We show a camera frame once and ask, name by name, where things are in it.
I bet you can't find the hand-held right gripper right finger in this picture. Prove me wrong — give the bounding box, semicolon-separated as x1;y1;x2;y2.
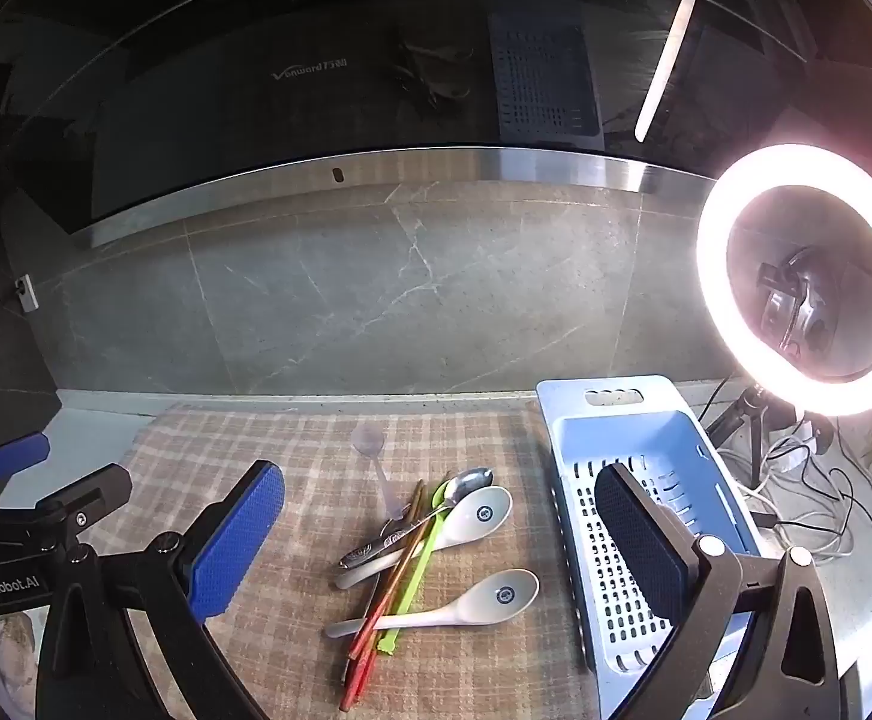
593;463;857;720

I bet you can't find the metal spoon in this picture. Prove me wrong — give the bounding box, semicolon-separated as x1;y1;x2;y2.
338;467;495;571

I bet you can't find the black cable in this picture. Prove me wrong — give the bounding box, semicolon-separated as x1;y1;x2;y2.
751;420;872;535

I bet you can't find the black phone holder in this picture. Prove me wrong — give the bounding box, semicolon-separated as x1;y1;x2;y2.
754;247;838;357

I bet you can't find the brown red-ended chopstick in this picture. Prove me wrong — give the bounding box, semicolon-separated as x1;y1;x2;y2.
346;506;446;662
344;517;428;687
340;480;426;712

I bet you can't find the black tripod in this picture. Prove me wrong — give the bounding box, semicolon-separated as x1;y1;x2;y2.
706;386;797;488

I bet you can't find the blue plastic perforated basket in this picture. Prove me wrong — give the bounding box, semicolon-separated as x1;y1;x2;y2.
536;375;774;720

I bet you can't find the green plastic spoon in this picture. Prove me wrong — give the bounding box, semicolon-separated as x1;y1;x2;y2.
376;476;456;653

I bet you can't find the white power adapter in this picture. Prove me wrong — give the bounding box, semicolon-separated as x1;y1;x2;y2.
787;420;836;460

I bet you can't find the plaid beige table mat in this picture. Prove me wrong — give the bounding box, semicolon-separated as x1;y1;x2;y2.
1;401;609;720

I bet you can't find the black glass range hood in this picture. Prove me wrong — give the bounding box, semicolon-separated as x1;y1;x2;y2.
0;0;872;250

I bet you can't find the white ring light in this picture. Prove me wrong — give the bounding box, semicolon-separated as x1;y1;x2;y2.
694;142;872;417

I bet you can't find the clear plastic spoon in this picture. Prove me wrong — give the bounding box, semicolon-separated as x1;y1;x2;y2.
351;422;399;522

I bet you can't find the white ceramic spoon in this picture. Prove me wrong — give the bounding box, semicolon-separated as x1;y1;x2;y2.
335;486;513;590
323;568;540;638

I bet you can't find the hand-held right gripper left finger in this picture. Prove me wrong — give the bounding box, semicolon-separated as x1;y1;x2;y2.
35;461;285;720

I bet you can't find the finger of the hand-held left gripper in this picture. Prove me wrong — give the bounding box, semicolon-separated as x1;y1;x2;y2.
0;465;134;571
0;433;49;511

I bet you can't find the white cable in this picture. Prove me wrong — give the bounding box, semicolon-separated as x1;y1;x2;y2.
736;420;857;563

